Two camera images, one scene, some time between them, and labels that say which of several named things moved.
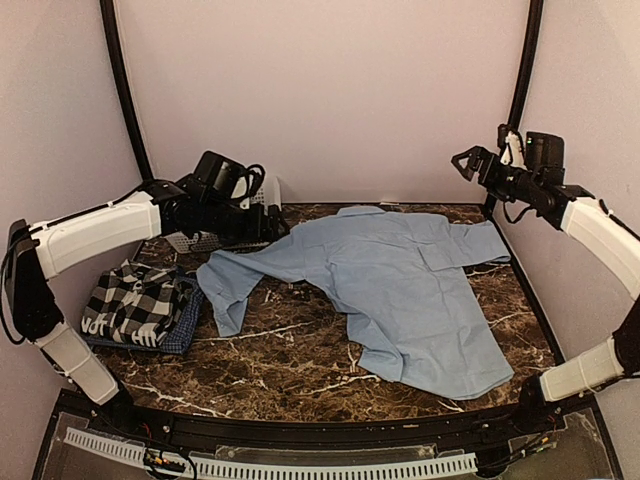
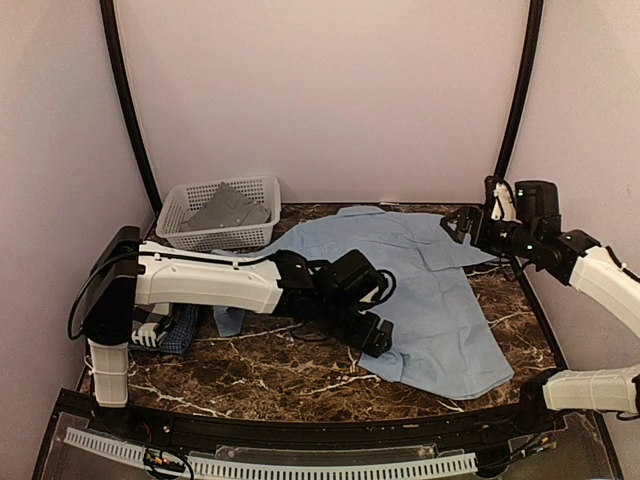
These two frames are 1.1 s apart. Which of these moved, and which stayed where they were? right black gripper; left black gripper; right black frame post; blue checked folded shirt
Moved: right black gripper; left black gripper
Stayed: right black frame post; blue checked folded shirt
